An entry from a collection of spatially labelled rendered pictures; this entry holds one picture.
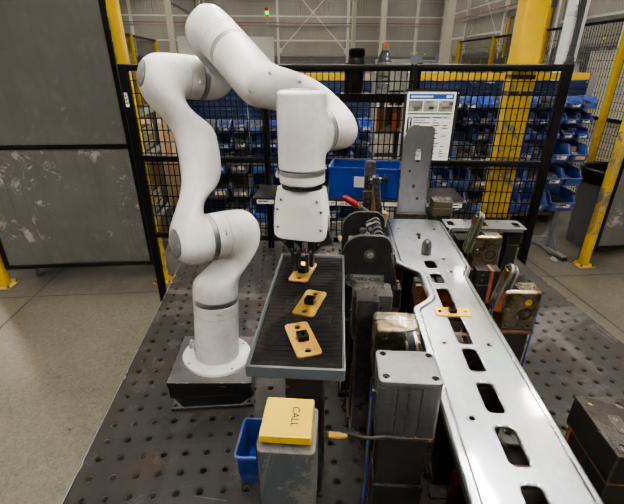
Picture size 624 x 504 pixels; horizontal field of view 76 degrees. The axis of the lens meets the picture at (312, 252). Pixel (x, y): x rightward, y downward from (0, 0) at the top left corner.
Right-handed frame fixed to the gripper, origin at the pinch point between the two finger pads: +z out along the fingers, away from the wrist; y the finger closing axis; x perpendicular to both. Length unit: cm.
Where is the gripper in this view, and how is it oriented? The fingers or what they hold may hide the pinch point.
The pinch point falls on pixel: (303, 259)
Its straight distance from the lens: 80.2
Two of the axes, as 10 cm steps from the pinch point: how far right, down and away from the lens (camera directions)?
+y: 9.7, 1.1, -2.3
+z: 0.0, 9.1, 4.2
